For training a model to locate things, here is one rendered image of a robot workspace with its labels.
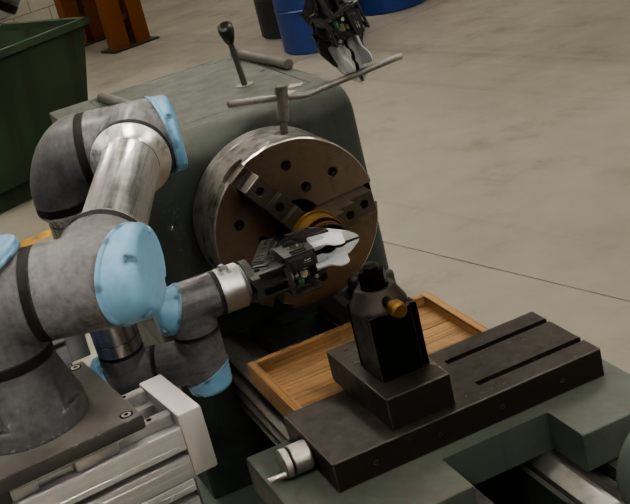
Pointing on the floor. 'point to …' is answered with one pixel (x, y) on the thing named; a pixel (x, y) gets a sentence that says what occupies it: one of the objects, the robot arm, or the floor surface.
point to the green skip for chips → (24, 102)
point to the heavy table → (109, 22)
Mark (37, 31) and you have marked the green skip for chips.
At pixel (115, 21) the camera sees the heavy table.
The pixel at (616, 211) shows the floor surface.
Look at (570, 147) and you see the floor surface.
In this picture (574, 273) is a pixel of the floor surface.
